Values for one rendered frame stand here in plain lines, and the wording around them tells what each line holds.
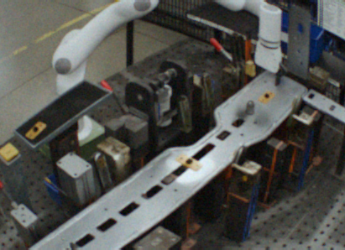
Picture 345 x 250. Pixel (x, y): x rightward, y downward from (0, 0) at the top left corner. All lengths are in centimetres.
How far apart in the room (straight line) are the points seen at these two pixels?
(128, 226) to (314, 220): 79
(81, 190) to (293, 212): 84
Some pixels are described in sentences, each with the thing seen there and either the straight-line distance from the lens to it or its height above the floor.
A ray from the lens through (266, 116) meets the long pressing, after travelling 204.
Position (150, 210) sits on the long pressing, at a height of 100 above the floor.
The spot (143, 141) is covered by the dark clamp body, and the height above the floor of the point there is 102.
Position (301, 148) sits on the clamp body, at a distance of 204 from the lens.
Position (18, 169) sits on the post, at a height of 110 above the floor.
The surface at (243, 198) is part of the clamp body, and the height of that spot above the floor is 93.
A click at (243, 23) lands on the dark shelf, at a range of 261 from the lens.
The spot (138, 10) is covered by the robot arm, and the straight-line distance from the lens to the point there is 185.
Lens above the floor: 219
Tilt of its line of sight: 37 degrees down
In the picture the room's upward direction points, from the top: straight up
